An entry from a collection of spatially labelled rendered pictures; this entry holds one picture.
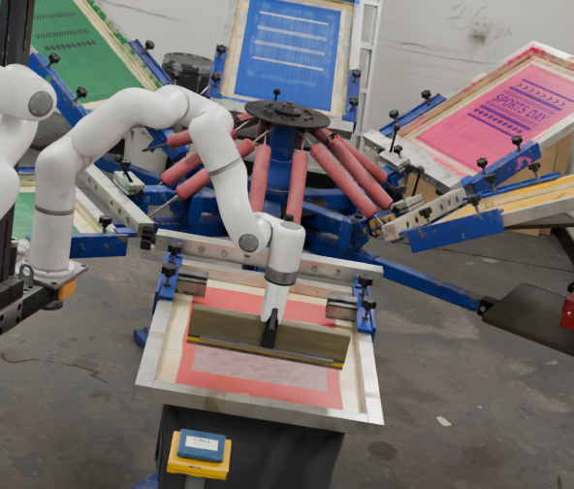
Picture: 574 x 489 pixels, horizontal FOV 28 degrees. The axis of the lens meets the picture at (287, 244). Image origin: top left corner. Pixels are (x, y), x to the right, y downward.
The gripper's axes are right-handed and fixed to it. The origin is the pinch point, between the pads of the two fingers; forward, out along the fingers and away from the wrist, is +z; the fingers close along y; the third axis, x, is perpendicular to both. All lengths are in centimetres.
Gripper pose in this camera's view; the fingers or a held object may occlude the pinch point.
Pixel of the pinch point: (268, 336)
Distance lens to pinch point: 270.8
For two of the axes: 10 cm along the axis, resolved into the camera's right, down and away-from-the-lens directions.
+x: 9.8, 1.8, 0.6
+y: -0.1, 3.6, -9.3
